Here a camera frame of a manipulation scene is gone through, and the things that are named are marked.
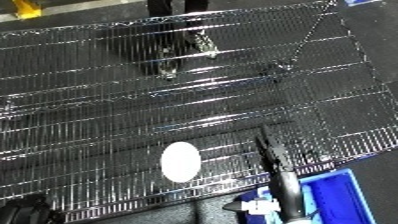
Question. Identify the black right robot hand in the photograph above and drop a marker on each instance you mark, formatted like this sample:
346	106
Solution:
284	166

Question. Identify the pale right robot arm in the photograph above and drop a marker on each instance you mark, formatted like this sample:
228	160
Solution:
298	221

